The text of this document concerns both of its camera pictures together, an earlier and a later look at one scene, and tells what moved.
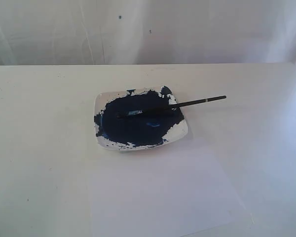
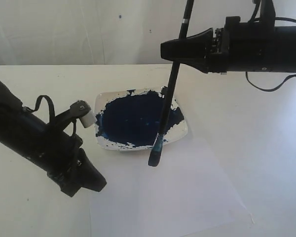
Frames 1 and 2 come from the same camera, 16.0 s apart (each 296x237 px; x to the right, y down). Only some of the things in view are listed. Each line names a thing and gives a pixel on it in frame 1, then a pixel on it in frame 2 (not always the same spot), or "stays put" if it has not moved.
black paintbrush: (134, 112) → (157, 149)
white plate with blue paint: (140, 131) stays put
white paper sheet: (180, 189) stays put
